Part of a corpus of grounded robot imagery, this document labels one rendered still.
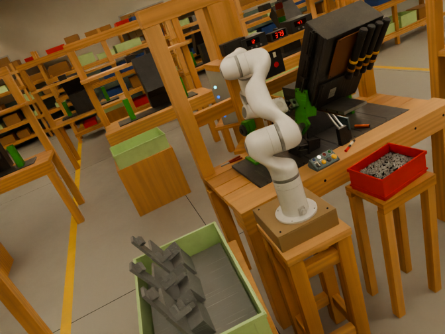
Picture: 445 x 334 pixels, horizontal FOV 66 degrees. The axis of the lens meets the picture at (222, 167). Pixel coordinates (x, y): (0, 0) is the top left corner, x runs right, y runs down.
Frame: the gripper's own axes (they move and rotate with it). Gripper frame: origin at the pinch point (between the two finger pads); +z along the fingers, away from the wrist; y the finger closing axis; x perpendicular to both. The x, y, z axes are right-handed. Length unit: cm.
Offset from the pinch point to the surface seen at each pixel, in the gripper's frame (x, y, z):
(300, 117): 1.2, -8.9, 2.7
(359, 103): -19.9, -18.3, 26.3
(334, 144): 6.9, -27.7, 20.1
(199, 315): -21, -93, -91
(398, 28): 236, 286, 486
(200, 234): 7, -59, -75
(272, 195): 4, -50, -33
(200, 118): 30, 20, -46
